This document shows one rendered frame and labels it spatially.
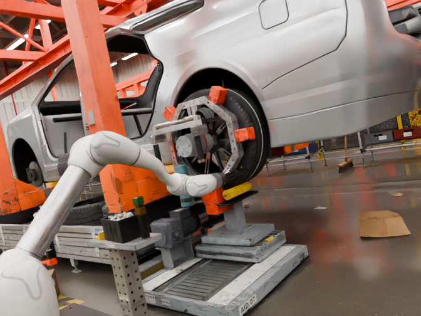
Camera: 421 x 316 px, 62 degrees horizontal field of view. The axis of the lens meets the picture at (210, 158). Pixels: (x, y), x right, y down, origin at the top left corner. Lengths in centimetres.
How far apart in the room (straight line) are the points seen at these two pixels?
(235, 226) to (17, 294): 147
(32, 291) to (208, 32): 171
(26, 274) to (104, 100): 134
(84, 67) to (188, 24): 72
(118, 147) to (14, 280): 57
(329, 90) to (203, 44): 87
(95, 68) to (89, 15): 33
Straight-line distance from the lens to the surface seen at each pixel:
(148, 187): 240
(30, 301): 122
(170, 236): 225
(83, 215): 321
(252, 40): 211
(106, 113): 228
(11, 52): 840
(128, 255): 194
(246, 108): 210
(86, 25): 240
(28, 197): 408
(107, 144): 140
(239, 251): 221
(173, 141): 232
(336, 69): 189
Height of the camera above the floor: 87
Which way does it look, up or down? 3 degrees down
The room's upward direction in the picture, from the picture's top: 11 degrees counter-clockwise
